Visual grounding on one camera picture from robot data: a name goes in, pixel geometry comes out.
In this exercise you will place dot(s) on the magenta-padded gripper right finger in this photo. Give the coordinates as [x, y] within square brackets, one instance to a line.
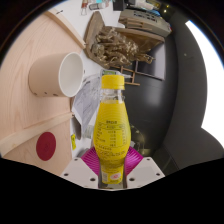
[135, 163]

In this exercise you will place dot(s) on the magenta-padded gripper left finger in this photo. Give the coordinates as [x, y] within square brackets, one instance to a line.
[88, 163]

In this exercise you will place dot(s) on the yellow drink bottle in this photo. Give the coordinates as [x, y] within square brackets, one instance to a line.
[111, 133]

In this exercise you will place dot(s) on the small yellow tag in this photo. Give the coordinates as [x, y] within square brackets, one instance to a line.
[73, 141]

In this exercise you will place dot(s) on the flat round red coaster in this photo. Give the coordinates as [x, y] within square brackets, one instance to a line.
[46, 146]

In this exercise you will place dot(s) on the printed paper sheet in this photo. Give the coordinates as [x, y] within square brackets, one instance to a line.
[86, 100]

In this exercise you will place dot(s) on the light wooden work board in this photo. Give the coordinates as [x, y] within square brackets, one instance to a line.
[20, 110]

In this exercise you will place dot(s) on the wooden easel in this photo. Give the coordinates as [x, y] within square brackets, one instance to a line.
[128, 75]

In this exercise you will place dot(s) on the clear spray bottle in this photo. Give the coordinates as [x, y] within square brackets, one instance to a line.
[106, 72]

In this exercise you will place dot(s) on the beige cup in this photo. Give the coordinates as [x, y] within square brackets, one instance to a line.
[46, 78]

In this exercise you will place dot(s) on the long ceiling light strip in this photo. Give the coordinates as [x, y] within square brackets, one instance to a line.
[210, 83]

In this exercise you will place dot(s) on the golden-brown sculpture on wooden base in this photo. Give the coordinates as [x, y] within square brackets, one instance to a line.
[113, 50]

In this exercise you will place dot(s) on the black flat box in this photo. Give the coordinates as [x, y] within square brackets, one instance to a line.
[140, 29]
[146, 18]

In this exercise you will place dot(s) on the wooden paintbrush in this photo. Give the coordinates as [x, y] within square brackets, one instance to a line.
[84, 8]

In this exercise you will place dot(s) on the small paint jar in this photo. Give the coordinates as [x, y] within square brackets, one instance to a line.
[95, 6]

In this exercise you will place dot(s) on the black wall screen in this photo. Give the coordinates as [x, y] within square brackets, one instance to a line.
[153, 63]

